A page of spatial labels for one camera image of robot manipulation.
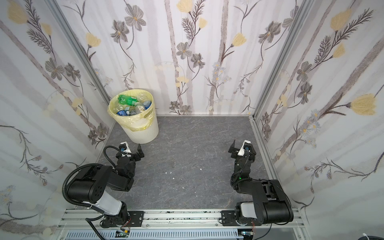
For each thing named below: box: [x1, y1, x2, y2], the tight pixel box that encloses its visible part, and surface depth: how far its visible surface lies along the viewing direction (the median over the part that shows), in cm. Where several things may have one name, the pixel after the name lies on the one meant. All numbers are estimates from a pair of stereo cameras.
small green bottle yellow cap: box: [118, 94, 138, 106], surface depth 97 cm
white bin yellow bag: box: [107, 89, 160, 145], surface depth 92 cm
